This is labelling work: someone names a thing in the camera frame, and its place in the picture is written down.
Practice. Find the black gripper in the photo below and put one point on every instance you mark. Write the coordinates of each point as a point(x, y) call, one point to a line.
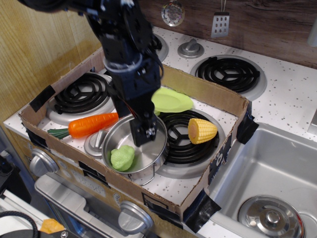
point(131, 91)

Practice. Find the green toy broccoli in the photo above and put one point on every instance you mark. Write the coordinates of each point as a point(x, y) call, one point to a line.
point(122, 158)

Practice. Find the stainless steel pan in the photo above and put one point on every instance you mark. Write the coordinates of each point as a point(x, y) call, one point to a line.
point(148, 158)

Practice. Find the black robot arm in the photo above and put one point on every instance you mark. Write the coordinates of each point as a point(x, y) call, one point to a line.
point(126, 37)

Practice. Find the silver stove knob near pan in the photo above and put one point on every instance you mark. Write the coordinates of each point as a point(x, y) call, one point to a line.
point(93, 144)

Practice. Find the light green toy plate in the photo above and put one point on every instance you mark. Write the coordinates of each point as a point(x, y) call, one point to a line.
point(169, 101)

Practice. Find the front right black burner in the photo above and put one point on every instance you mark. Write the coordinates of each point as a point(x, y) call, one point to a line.
point(186, 160)

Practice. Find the black burner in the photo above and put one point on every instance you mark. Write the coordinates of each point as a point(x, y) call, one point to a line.
point(236, 73)
point(160, 46)
point(186, 160)
point(87, 96)

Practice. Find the yellow toy corn cob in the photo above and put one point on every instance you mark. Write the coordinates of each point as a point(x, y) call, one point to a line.
point(201, 131)

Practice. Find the orange toy carrot with leaves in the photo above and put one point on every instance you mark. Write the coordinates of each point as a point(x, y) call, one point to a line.
point(86, 126)

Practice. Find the front left black burner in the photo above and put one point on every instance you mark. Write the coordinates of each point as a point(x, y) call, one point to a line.
point(87, 96)

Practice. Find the back left black burner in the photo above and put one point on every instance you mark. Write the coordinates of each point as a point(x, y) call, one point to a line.
point(160, 46)

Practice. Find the silver oven knob right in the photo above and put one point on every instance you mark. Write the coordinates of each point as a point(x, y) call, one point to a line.
point(133, 219)

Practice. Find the silver oven knob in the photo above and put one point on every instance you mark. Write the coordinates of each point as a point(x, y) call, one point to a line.
point(133, 219)
point(42, 163)

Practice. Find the silver stove knob back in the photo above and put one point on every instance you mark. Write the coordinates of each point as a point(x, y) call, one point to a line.
point(191, 50)

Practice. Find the back right black burner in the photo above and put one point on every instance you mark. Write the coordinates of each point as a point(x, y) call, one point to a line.
point(236, 73)

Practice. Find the silver oven knob left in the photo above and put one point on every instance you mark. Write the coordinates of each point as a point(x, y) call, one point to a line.
point(42, 163)

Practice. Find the brown cardboard fence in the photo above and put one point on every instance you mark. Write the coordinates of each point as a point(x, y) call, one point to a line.
point(165, 209)

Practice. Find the hanging silver strainer ladle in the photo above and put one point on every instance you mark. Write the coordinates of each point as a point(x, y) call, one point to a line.
point(173, 13)

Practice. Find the hanging silver slotted spatula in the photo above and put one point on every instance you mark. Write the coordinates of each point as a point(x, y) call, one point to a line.
point(220, 22)

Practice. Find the silver toy sink basin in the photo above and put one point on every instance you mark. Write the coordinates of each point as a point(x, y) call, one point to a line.
point(275, 163)

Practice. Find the yellow sponge piece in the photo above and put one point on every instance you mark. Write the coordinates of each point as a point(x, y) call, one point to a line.
point(50, 226)

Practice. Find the silver pot lid in sink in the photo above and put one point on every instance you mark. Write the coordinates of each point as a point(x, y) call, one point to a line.
point(272, 217)

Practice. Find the silver oven door handle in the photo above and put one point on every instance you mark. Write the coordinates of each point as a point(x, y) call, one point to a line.
point(81, 212)

